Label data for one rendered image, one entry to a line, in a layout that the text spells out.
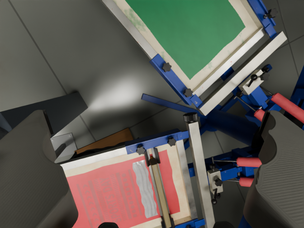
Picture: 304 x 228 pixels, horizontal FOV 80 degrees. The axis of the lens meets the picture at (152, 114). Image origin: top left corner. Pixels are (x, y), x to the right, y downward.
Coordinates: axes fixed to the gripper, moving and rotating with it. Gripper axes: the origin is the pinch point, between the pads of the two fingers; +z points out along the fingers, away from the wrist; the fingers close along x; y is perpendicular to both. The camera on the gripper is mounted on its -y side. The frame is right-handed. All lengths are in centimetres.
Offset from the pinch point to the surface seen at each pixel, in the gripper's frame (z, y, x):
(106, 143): 136, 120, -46
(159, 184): 50, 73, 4
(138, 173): 58, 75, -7
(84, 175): 55, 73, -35
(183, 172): 59, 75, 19
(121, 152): 59, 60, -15
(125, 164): 60, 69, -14
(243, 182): 55, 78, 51
